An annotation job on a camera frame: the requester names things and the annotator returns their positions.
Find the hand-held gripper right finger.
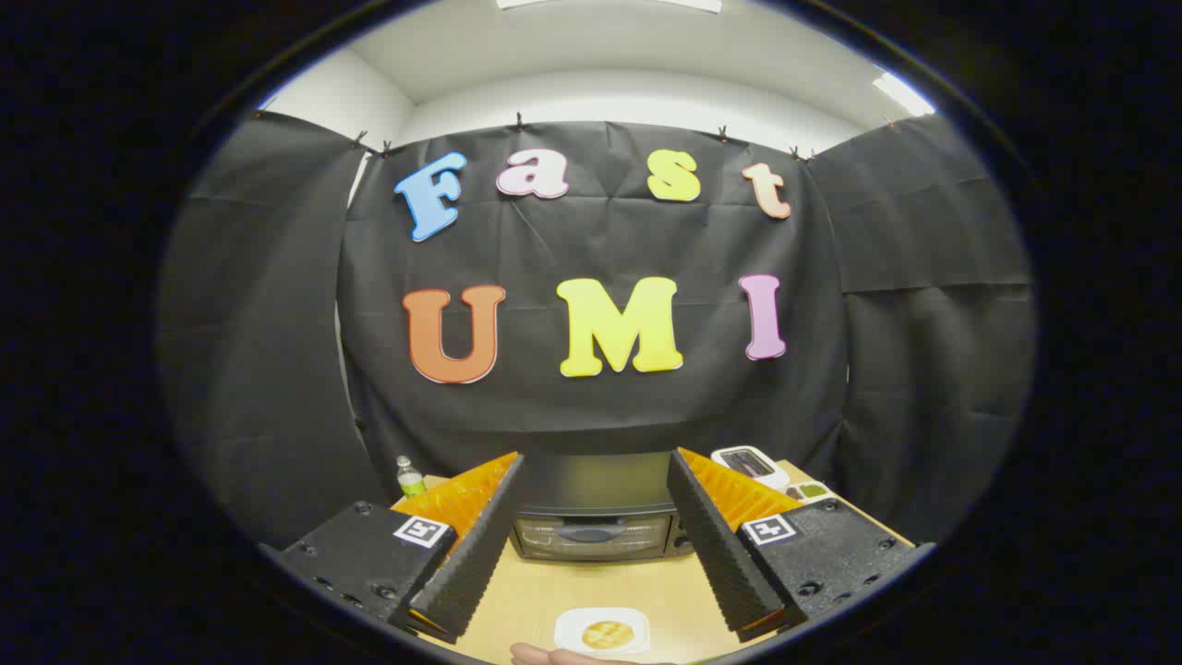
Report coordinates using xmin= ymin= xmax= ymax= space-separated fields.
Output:
xmin=667 ymin=448 xmax=935 ymax=644

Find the ceiling light panel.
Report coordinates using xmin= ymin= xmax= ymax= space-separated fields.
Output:
xmin=873 ymin=72 xmax=935 ymax=116

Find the white square plate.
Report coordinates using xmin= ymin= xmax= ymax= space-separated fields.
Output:
xmin=554 ymin=607 xmax=651 ymax=657

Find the white pop-up toaster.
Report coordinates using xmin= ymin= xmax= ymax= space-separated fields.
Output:
xmin=711 ymin=445 xmax=791 ymax=490

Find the black toaster oven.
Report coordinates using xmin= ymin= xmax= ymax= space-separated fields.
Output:
xmin=511 ymin=453 xmax=695 ymax=562

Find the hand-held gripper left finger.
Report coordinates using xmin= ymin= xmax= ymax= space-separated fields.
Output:
xmin=261 ymin=451 xmax=527 ymax=646

